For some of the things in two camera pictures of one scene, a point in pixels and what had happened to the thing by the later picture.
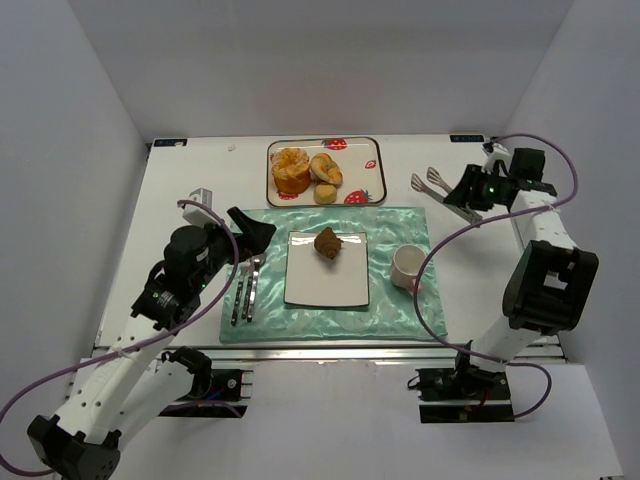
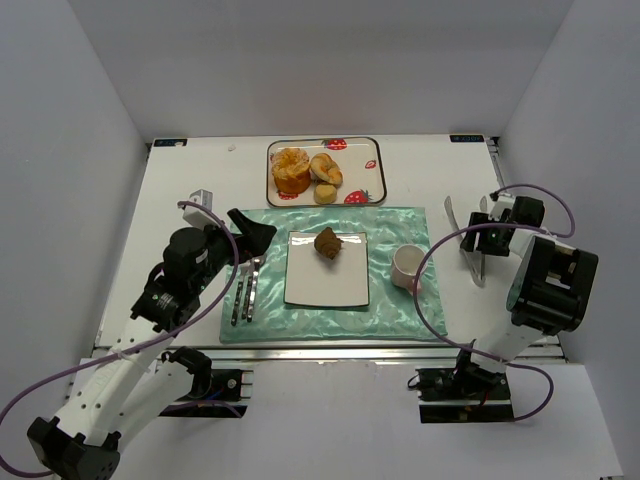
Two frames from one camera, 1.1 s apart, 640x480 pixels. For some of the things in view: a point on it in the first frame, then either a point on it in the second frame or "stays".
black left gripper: [232, 236] stays
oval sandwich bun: [325, 170] stays
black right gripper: [467, 188] to [486, 240]
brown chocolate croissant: [327, 243] stays
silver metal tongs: [433, 176] to [479, 279]
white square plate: [312, 278] stays
